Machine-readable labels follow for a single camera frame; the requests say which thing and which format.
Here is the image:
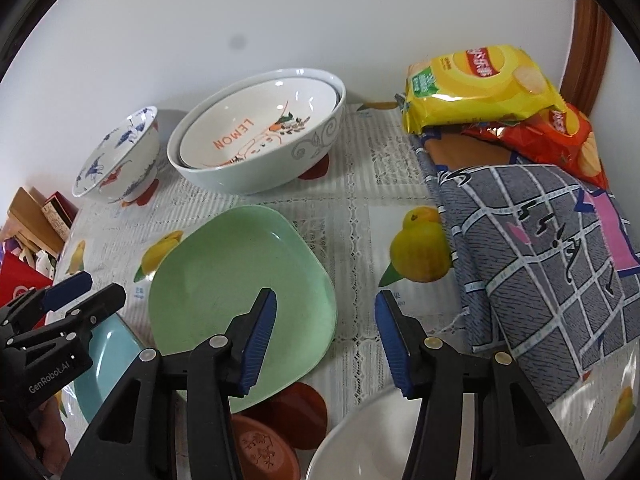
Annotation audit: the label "bright red box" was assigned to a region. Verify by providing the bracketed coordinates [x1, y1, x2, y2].
[0, 252, 54, 307]

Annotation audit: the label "light blue plate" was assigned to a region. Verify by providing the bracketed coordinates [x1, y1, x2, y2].
[70, 312, 151, 423]

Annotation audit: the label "brown wooden door frame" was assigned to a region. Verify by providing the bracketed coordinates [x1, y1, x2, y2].
[560, 0, 614, 117]

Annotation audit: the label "yellow chips bag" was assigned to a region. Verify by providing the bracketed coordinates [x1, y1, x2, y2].
[400, 44, 561, 136]

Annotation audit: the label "grey grid-patterned cloth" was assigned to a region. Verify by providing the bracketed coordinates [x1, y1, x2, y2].
[415, 130, 640, 406]

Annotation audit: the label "blue floral white bowl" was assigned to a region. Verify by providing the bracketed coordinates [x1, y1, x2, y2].
[71, 106, 161, 205]

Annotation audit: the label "plain white bowl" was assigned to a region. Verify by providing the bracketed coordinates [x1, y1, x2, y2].
[305, 384, 483, 480]

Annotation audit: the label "white bowl orange print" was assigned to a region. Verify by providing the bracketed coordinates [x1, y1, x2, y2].
[179, 77, 342, 169]

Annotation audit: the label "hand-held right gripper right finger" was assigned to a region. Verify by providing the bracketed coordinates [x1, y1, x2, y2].
[375, 289, 586, 480]

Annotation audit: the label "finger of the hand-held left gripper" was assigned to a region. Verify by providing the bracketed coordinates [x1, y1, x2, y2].
[0, 271, 94, 333]
[7, 282, 127, 356]

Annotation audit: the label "green plate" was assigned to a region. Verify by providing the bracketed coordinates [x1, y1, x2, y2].
[148, 205, 339, 410]

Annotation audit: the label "fruit-printed tablecloth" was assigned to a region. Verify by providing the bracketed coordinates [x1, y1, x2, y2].
[50, 100, 640, 480]

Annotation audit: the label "person's left hand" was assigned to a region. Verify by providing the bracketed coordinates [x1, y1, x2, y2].
[15, 395, 73, 478]

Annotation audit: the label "dark red box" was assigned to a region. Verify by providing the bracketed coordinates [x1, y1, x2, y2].
[42, 191, 79, 239]

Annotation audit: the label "light wooden box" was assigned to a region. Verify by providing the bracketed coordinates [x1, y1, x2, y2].
[6, 187, 66, 257]

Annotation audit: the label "brown terracotta saucer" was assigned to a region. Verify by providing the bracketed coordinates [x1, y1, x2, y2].
[252, 382, 329, 452]
[231, 412, 302, 480]

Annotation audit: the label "large white bowl grey swirls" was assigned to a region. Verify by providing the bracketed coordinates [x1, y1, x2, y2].
[166, 69, 347, 196]

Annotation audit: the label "red chips bag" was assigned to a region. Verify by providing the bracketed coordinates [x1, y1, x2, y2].
[460, 102, 609, 191]

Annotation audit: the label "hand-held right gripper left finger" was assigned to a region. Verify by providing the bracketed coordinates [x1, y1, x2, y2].
[60, 287, 278, 480]

